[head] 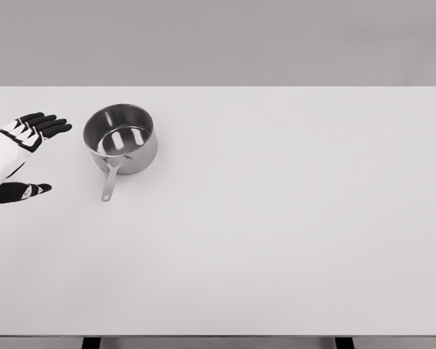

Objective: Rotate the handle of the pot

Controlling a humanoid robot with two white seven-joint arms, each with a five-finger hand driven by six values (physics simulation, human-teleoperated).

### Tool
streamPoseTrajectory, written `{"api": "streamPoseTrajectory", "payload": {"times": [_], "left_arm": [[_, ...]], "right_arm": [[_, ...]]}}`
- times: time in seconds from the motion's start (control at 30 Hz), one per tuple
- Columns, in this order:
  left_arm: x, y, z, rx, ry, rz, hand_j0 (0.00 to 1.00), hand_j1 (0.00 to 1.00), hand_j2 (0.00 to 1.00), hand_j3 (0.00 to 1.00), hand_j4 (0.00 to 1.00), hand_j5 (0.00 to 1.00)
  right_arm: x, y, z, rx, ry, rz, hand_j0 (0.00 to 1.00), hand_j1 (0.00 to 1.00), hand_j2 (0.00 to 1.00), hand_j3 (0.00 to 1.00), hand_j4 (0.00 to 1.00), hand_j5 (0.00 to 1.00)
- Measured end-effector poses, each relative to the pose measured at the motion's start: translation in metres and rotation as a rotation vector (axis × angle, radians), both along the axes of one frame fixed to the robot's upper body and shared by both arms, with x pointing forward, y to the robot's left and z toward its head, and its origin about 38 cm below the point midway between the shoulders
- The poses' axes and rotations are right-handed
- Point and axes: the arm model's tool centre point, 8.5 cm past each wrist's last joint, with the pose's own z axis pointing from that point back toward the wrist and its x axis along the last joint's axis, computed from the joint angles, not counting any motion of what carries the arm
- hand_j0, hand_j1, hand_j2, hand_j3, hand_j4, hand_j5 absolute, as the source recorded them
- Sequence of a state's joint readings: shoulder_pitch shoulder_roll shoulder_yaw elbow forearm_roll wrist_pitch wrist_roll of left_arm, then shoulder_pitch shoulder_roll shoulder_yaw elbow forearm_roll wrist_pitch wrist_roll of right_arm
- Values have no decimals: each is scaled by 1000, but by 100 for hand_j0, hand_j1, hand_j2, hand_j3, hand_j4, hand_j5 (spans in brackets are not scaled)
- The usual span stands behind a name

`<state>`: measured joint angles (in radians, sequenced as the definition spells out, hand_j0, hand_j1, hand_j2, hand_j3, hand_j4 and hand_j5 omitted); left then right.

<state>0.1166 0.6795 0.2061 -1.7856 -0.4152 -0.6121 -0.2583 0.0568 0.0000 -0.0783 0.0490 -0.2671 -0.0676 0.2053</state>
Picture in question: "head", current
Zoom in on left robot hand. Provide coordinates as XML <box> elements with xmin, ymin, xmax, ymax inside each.
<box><xmin>0</xmin><ymin>111</ymin><xmax>73</xmax><ymax>206</ymax></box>

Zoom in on steel saucepan with handle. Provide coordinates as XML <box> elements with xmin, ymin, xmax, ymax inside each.
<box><xmin>82</xmin><ymin>103</ymin><xmax>158</xmax><ymax>203</ymax></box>

